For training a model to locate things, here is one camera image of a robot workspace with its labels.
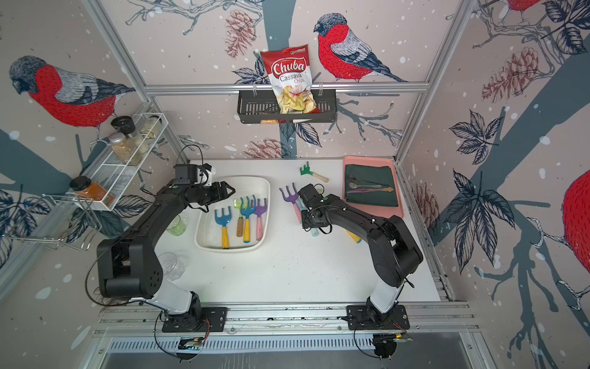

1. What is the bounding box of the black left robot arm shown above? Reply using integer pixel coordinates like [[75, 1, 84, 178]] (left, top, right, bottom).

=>
[[97, 164, 236, 300]]

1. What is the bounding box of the black wall basket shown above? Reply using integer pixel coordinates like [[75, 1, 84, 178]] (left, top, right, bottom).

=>
[[238, 90, 336, 124]]

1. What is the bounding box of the silver lid spice jar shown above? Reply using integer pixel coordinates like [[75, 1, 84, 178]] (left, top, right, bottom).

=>
[[108, 132, 141, 166]]

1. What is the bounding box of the blue rake yellow handle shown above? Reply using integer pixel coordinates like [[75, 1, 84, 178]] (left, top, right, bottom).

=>
[[240, 196, 256, 244]]

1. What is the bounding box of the dark green cloth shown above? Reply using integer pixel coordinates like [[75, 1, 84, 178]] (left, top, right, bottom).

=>
[[345, 165, 399, 207]]

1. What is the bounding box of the small green rake wooden handle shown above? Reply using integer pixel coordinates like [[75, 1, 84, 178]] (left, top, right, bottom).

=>
[[300, 161, 329, 183]]

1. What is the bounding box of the black lid spice jar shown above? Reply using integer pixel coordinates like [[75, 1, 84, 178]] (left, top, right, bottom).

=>
[[111, 115, 136, 136]]

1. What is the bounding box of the red Chuba chips bag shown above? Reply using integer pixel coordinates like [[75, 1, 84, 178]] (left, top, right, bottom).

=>
[[261, 46, 320, 114]]

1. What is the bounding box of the purple fork pink handle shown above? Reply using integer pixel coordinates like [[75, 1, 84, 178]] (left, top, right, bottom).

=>
[[279, 183, 302, 224]]

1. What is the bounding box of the orange spice jar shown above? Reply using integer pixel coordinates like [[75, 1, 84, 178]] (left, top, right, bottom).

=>
[[70, 176, 115, 206]]

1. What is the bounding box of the purple rake pink handle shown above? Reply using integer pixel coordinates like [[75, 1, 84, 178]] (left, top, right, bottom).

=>
[[254, 198, 267, 241]]

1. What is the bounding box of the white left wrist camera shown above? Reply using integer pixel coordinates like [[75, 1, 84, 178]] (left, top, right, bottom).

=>
[[198, 163, 215, 186]]

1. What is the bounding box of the lime rake wooden handle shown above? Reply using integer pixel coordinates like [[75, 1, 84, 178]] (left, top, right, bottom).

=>
[[234, 198, 244, 238]]

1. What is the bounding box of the blue fork yellow handle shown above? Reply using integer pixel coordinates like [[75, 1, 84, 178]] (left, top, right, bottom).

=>
[[214, 207, 232, 249]]

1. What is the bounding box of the pale spice jar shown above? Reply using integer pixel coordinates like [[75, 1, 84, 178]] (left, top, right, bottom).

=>
[[140, 115, 161, 139]]

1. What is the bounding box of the teal claw rake yellow handle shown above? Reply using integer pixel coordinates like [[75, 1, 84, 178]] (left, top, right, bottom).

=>
[[348, 232, 361, 243]]

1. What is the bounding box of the metal spoon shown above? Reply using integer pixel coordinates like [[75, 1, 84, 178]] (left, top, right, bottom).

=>
[[348, 182, 394, 193]]

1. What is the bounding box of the chrome wire rack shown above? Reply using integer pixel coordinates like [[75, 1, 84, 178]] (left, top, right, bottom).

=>
[[1, 193, 102, 252]]

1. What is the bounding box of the clear plastic cup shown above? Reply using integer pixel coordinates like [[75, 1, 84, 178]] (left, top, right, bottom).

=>
[[158, 252, 185, 281]]

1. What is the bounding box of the white plastic storage box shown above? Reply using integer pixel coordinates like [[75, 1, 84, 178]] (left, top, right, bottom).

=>
[[195, 176, 270, 253]]

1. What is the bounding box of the green transparent cup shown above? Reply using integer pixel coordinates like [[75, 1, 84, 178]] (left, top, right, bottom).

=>
[[166, 215, 187, 236]]

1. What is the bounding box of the pink tray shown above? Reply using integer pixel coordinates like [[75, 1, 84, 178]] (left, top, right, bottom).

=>
[[344, 156, 404, 218]]

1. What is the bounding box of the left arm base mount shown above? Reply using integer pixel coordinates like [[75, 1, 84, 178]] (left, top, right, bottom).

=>
[[162, 292, 228, 333]]

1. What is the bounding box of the white wire spice rack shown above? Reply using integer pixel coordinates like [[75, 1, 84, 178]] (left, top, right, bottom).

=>
[[80, 112, 168, 211]]

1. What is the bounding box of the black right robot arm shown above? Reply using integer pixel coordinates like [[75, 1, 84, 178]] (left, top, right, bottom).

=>
[[298, 184, 424, 315]]

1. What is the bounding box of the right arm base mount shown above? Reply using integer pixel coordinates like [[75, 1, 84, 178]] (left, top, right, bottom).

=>
[[340, 300, 410, 331]]

